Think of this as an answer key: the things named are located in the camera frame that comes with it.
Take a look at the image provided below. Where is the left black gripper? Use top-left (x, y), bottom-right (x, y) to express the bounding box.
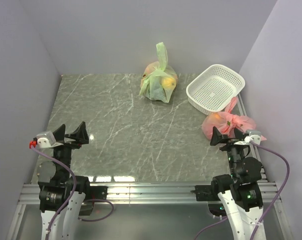
top-left (50, 120), bottom-right (88, 180)

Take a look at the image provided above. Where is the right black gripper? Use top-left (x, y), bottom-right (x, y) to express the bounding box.
top-left (210, 125), bottom-right (249, 178)

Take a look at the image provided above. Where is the pink plastic bag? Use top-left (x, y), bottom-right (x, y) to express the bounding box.
top-left (201, 96), bottom-right (257, 140)

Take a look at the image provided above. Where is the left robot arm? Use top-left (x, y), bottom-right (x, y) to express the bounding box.
top-left (29, 122), bottom-right (92, 240)

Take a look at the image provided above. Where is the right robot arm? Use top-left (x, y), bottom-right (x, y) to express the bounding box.
top-left (210, 127), bottom-right (266, 240)

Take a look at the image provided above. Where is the fruit in pink bag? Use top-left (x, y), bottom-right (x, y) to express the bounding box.
top-left (209, 112), bottom-right (223, 124)

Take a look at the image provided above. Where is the yellow fruit in green bag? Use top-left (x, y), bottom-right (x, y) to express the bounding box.
top-left (161, 77), bottom-right (177, 91)

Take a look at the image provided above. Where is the green plastic bag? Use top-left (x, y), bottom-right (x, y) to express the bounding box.
top-left (139, 42), bottom-right (178, 103)

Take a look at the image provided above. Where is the orange fruit in green bag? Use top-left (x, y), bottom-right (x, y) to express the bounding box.
top-left (142, 61), bottom-right (159, 78)

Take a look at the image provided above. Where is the white perforated plastic basket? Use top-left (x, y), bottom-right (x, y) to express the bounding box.
top-left (186, 64), bottom-right (245, 115)

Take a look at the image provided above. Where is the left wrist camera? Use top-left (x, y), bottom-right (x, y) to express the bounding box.
top-left (29, 131), bottom-right (62, 149)

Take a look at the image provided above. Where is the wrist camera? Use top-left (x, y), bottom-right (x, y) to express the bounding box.
top-left (29, 131), bottom-right (62, 149)
top-left (234, 129), bottom-right (262, 146)

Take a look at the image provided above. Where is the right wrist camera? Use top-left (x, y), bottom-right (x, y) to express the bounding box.
top-left (234, 129), bottom-right (262, 146)

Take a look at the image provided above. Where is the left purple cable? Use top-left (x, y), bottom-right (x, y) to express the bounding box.
top-left (32, 146), bottom-right (114, 236)

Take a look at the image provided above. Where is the purple cable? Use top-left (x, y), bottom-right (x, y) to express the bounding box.
top-left (32, 146), bottom-right (114, 236)
top-left (192, 142), bottom-right (291, 240)

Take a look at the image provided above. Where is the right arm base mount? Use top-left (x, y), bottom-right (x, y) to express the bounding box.
top-left (191, 185), bottom-right (227, 218)

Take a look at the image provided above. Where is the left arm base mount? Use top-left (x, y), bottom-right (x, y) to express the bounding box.
top-left (79, 185), bottom-right (108, 217)

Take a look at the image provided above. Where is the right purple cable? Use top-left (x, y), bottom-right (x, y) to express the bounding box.
top-left (192, 142), bottom-right (291, 240)

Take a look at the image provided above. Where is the aluminium front rail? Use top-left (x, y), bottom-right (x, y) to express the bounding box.
top-left (17, 182), bottom-right (278, 205)

